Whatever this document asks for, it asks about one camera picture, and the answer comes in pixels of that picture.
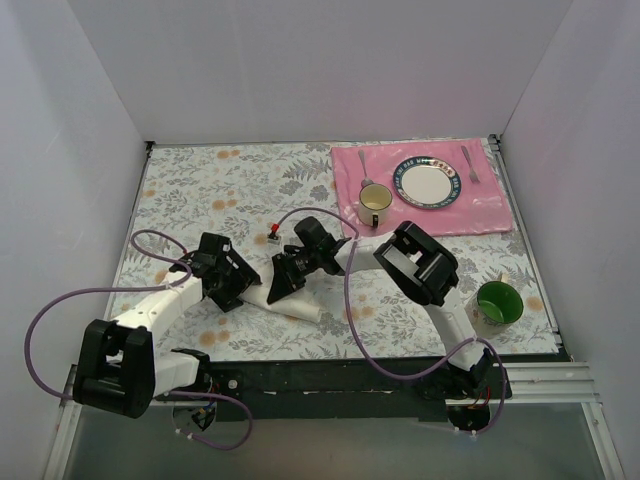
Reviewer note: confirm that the cream enamel mug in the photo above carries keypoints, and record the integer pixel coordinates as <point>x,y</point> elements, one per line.
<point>374,205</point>

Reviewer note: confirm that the aluminium frame rail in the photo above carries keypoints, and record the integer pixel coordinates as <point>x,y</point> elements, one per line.
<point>548,381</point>

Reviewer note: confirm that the silver fork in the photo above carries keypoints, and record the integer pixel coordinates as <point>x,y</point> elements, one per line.
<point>473,176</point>

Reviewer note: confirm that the green inside floral mug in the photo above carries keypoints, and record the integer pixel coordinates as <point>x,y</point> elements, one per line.
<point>494,308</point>

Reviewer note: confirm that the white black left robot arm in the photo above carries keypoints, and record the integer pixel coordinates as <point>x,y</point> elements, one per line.
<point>140,340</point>

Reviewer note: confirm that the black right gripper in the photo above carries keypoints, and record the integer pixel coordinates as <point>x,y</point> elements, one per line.
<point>285,276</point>

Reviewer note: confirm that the floral patterned table mat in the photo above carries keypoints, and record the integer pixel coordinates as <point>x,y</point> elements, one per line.
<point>239,191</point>

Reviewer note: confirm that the pink placemat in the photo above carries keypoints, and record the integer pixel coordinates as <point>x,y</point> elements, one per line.
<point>480,209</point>

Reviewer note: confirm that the silver spoon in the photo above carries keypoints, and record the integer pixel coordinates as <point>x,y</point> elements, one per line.
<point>366,178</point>

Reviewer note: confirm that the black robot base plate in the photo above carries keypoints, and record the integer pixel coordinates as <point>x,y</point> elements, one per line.
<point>341,389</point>

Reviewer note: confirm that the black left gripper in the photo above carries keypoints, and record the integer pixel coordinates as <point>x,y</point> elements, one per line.
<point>238,279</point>

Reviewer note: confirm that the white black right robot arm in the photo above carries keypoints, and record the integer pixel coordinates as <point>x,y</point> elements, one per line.
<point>423,270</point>

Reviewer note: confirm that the white plate blue rim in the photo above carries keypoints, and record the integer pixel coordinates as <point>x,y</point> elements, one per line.
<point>426,183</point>

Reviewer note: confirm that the white cloth napkin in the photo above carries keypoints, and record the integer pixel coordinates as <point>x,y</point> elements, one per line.
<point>300,305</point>

